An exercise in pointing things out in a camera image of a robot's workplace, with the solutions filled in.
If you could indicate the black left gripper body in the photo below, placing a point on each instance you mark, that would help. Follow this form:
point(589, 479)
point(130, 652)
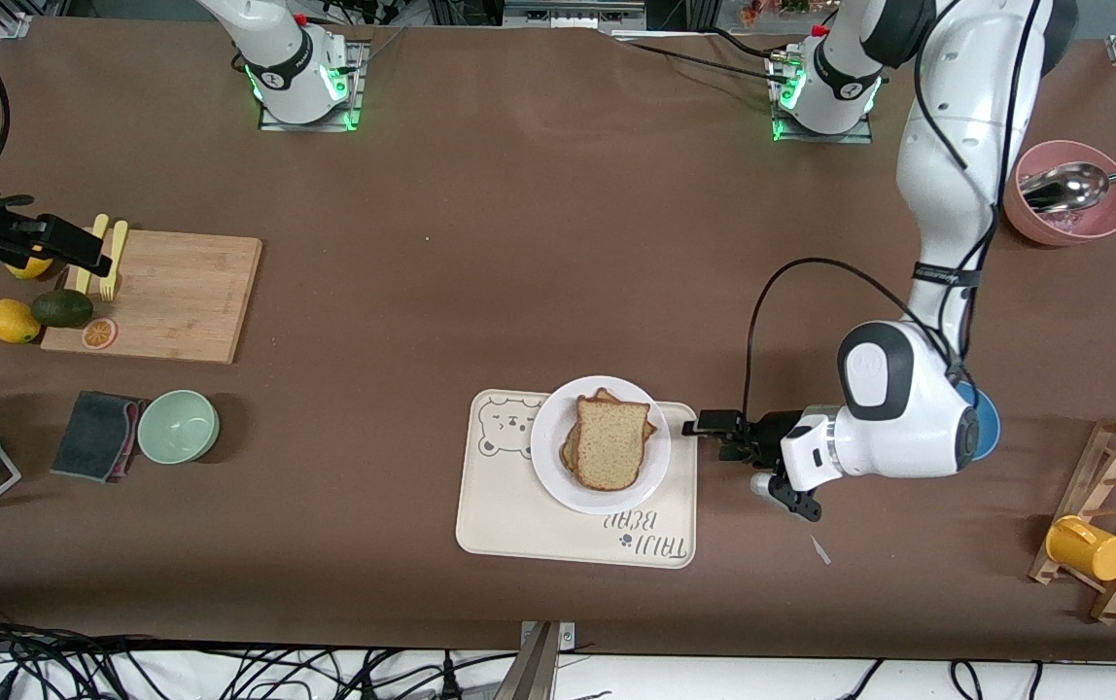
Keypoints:
point(770, 432)

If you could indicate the plain bread slice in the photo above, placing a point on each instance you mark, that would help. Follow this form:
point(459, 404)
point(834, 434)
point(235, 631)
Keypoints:
point(611, 442)

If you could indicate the white round plate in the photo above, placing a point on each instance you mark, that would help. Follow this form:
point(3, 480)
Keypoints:
point(553, 467)

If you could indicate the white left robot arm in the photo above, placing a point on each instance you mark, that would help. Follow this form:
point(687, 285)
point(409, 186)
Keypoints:
point(957, 146)

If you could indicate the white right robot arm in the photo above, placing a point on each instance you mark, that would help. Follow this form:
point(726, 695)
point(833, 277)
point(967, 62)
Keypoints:
point(286, 58)

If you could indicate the yellow plastic knife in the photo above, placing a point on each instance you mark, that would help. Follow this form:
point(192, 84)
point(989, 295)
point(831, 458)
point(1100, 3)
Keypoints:
point(96, 226)

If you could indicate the yellow plastic fork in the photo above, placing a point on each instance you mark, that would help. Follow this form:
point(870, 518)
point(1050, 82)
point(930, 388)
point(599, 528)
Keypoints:
point(117, 243)

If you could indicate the yellow lemon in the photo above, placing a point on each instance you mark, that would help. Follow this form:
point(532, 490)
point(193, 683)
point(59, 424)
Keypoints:
point(12, 321)
point(31, 269)

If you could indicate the green avocado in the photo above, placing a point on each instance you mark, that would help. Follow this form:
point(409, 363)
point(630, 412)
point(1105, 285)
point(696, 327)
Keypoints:
point(62, 309)

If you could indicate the orange slice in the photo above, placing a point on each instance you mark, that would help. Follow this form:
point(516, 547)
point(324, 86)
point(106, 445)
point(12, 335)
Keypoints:
point(99, 334)

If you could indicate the wooden cutting board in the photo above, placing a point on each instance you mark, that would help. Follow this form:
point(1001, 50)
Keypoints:
point(159, 301)

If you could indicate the small white paper scrap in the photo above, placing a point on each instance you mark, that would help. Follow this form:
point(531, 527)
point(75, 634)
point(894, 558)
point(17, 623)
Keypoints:
point(819, 549)

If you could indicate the dark grey folded cloth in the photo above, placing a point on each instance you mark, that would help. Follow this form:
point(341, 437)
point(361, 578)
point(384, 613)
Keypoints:
point(91, 436)

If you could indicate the pale green bowl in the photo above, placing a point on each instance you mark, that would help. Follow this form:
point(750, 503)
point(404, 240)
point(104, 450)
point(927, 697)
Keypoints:
point(177, 428)

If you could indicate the blue bowl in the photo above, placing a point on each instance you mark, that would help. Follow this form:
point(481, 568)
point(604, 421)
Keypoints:
point(989, 423)

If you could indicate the cream bear print tray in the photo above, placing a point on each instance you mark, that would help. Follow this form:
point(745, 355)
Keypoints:
point(500, 506)

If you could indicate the yellow mug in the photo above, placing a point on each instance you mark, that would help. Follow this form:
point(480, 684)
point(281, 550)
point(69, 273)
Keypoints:
point(1088, 549)

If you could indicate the pink bowl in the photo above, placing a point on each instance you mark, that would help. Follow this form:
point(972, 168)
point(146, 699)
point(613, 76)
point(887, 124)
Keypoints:
point(1083, 228)

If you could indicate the metal spoon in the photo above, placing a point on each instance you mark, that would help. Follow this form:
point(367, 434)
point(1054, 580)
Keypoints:
point(1063, 187)

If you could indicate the grey metal box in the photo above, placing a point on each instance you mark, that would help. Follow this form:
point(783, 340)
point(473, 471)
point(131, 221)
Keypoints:
point(573, 14)

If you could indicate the metal stand bracket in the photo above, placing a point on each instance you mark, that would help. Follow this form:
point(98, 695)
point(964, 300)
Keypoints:
point(543, 642)

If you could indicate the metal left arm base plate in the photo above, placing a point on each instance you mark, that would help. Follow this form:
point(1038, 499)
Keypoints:
point(864, 131)

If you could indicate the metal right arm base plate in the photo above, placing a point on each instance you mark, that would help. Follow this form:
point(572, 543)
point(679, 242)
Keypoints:
point(356, 73)

